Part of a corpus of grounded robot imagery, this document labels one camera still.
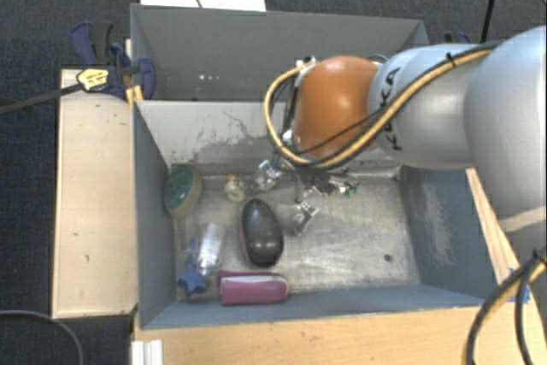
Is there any grey metal bin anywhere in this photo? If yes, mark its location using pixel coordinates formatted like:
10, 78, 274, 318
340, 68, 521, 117
129, 3, 510, 331

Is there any small white toy figure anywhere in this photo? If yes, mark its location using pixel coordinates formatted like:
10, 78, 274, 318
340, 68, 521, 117
224, 173, 250, 203

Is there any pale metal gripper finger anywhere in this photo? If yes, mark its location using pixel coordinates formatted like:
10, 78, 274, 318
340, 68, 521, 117
255, 160, 281, 191
291, 200, 321, 237

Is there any clear plastic bottle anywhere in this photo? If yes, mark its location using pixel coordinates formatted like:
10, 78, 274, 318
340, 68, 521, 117
184, 221, 227, 280

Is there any purple case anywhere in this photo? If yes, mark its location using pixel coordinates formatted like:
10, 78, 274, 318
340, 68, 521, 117
215, 268, 291, 307

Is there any blue star-shaped toy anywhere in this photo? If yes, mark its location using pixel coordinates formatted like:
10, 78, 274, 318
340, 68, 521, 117
176, 262, 208, 299

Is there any pale wood board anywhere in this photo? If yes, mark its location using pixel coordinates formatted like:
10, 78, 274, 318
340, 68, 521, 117
50, 68, 140, 320

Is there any black oval brush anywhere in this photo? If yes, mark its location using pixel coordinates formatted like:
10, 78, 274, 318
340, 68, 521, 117
238, 197, 285, 268

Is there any green and tan round sponge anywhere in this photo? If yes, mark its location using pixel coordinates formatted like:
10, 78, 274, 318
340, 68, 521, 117
163, 165, 203, 220

